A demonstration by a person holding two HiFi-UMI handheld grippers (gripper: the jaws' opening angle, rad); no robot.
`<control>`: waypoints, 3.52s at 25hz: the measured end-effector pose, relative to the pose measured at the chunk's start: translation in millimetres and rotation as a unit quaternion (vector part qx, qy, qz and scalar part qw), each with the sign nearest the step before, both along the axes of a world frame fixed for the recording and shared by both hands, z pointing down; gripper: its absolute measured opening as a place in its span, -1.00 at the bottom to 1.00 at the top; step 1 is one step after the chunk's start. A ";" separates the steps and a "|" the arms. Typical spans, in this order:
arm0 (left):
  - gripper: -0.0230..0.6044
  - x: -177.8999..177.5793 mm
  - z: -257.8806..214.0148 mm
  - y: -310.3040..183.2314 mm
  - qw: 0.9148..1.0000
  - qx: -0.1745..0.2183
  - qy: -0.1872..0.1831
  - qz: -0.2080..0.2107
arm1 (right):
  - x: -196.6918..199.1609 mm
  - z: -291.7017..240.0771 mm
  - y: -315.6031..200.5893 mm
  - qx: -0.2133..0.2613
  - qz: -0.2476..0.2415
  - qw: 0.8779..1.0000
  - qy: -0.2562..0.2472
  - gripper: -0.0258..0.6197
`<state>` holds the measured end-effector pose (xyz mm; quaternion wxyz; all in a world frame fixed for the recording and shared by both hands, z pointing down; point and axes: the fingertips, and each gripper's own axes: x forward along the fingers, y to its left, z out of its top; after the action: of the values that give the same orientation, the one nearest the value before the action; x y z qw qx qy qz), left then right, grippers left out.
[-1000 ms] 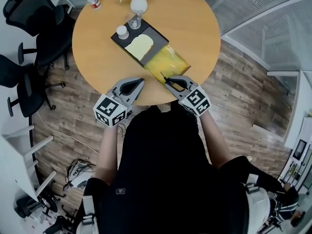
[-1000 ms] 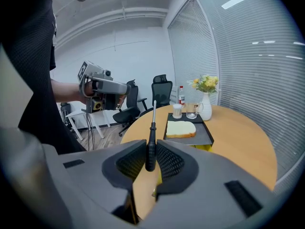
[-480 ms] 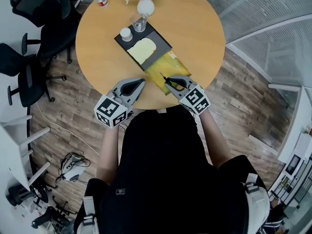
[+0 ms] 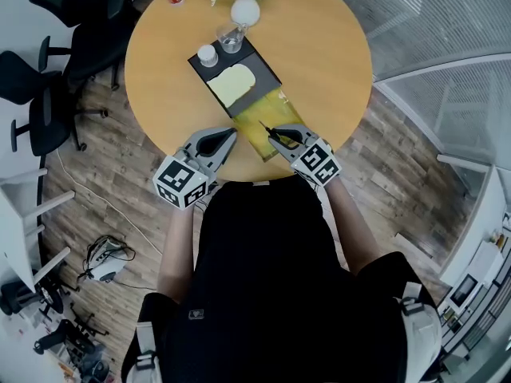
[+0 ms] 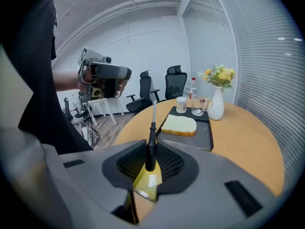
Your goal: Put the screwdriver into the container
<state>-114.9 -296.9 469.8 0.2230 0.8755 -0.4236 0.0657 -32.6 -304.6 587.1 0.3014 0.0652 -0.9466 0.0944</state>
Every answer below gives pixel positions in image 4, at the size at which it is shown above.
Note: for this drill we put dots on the black tray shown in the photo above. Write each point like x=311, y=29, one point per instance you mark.
x=261, y=74

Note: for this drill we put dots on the person's black shirt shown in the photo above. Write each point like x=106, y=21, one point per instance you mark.
x=271, y=285

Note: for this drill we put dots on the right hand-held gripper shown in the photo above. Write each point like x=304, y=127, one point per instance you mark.
x=317, y=162

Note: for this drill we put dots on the slice of white bread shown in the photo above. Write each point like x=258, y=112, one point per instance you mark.
x=231, y=84

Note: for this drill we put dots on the white round floor device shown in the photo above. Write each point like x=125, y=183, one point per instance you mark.
x=105, y=267

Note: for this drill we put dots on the clear glass mug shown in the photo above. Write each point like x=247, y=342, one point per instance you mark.
x=230, y=38

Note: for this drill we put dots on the person's right forearm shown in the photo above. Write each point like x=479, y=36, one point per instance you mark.
x=355, y=230

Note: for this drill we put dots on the person's left forearm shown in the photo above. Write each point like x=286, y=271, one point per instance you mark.
x=177, y=253

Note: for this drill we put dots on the white desk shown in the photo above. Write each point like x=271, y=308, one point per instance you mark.
x=12, y=230
x=487, y=222

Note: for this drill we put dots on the white cup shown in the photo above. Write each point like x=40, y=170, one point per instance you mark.
x=207, y=55

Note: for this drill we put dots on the round wooden table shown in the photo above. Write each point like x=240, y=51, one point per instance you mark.
x=319, y=74

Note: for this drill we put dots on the white appliance with dark window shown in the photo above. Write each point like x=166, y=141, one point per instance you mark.
x=464, y=291

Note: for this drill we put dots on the black office chair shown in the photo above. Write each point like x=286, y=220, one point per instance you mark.
x=44, y=118
x=76, y=341
x=92, y=42
x=20, y=293

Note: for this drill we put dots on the white vase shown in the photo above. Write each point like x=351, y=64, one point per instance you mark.
x=245, y=11

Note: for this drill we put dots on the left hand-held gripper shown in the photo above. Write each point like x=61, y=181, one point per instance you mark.
x=179, y=178

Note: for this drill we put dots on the black metal rack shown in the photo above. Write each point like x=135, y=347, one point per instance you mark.
x=479, y=325

